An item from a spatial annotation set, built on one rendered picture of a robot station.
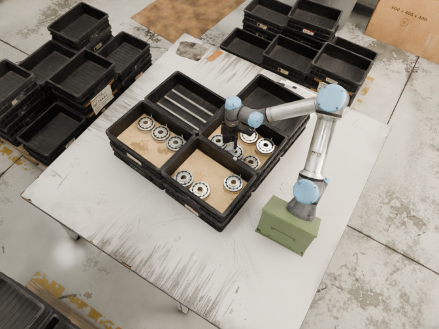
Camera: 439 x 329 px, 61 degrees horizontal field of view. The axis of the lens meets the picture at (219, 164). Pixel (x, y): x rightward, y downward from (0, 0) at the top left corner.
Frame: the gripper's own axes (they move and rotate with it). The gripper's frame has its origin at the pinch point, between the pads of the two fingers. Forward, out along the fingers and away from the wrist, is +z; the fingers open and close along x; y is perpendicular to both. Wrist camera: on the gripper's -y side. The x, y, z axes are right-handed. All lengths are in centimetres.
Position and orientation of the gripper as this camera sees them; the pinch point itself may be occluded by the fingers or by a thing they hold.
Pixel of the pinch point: (234, 147)
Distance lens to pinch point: 206.8
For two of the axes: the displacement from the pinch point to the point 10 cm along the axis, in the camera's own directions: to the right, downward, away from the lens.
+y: -9.9, 1.0, -1.0
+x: 1.4, 7.8, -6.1
